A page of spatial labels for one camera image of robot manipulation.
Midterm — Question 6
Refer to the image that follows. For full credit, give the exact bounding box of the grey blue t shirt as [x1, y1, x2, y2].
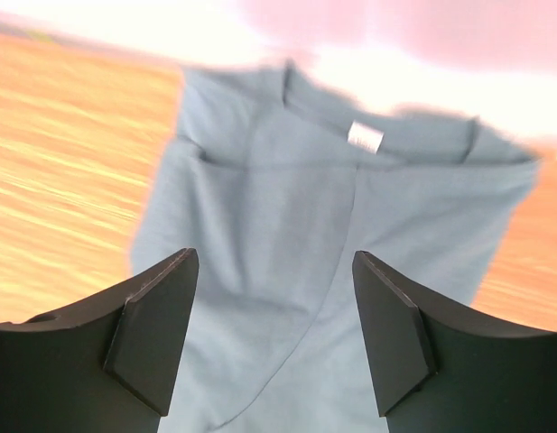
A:
[131, 65, 538, 432]

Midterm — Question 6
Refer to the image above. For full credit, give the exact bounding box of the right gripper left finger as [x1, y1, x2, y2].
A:
[0, 248, 199, 433]

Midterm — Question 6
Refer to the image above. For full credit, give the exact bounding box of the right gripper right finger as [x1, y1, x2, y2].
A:
[353, 252, 557, 433]

